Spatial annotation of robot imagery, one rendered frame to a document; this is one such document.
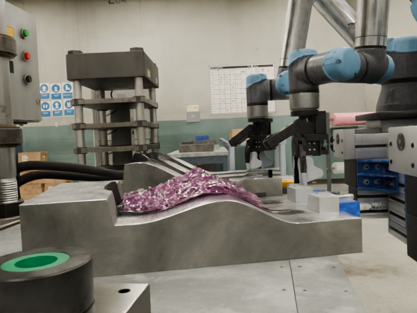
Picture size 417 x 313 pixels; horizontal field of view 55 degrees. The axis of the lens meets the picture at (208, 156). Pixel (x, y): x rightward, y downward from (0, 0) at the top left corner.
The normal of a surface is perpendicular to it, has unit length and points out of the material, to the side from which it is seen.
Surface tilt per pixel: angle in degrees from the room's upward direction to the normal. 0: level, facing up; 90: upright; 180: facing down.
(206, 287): 0
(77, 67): 90
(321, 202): 90
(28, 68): 90
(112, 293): 0
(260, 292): 0
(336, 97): 90
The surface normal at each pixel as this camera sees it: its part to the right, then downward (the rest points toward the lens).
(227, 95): -0.01, 0.05
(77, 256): -0.04, -1.00
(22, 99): 0.99, -0.04
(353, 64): 0.47, 0.02
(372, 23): -0.27, 0.14
